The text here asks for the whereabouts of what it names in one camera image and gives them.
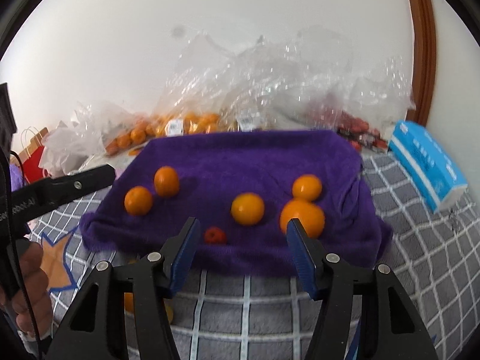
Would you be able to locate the small red tomato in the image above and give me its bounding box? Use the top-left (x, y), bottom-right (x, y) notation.
top-left (203, 227), bottom-right (227, 245)

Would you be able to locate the orange tangerine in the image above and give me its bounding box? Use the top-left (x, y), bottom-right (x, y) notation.
top-left (291, 174), bottom-right (323, 202)
top-left (154, 166), bottom-right (180, 197)
top-left (279, 199), bottom-right (326, 239)
top-left (124, 186), bottom-right (154, 216)
top-left (230, 193), bottom-right (265, 226)

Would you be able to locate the large orange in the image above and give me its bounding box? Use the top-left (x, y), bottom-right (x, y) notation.
top-left (124, 292), bottom-right (134, 314)

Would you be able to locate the bag of red fruits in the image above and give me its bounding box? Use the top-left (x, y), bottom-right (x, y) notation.
top-left (336, 111), bottom-right (388, 153)

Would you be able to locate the left hand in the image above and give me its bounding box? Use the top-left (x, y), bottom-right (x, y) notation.
top-left (10, 242), bottom-right (53, 338)

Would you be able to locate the red paper shopping bag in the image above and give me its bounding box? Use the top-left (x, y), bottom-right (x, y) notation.
top-left (10, 127), bottom-right (48, 184)

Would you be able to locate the yellow green small fruit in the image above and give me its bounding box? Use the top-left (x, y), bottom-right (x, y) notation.
top-left (164, 303), bottom-right (173, 324)

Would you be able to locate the white plastic bag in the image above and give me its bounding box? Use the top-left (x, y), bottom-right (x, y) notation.
top-left (39, 121), bottom-right (101, 178)

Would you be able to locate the purple towel covered tray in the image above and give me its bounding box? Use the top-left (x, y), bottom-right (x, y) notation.
top-left (79, 130), bottom-right (392, 276)

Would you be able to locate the clear bag of tangerines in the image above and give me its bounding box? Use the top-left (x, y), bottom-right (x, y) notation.
top-left (70, 98), bottom-right (239, 156)

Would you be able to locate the grey checkered table cloth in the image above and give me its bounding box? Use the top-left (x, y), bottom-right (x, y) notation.
top-left (26, 151), bottom-right (480, 360)

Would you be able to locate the blue tissue pack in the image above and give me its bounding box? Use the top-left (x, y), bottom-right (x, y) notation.
top-left (388, 121), bottom-right (468, 213)

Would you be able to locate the large clear plastic bag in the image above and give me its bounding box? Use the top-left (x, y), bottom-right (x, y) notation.
top-left (154, 26), bottom-right (415, 137)

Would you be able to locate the black cable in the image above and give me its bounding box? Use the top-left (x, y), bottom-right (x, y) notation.
top-left (0, 145), bottom-right (44, 360)

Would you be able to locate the brown wooden door frame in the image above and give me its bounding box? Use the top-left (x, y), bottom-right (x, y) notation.
top-left (407, 0), bottom-right (437, 127)

